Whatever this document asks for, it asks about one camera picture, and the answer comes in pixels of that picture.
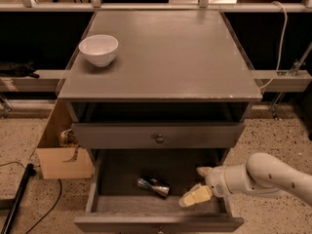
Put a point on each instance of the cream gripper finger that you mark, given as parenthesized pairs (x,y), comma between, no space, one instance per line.
(196,195)
(203,171)

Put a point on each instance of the black bar on floor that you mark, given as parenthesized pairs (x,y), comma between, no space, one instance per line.
(12,205)

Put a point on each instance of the crumpled item in box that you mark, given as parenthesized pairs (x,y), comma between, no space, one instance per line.
(67,138)

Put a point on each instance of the black object on ledge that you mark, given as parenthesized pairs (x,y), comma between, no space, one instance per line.
(16,69)

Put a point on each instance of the grey open middle drawer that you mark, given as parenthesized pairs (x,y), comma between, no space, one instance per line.
(117,205)

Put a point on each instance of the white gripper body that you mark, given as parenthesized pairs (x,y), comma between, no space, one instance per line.
(214,180)

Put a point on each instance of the cardboard box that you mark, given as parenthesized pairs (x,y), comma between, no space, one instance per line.
(57,158)

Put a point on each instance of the round metal drawer knob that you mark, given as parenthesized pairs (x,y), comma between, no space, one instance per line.
(159,139)

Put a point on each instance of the grey upper drawer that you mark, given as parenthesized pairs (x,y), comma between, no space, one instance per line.
(143,136)

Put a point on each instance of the white ceramic bowl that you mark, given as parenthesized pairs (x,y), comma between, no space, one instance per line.
(99,50)

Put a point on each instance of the grey drawer cabinet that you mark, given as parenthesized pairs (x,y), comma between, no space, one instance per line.
(172,67)

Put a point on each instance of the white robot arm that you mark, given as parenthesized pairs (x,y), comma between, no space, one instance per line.
(263,175)

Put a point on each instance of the silver blue redbull can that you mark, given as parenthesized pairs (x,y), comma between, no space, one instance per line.
(154,185)

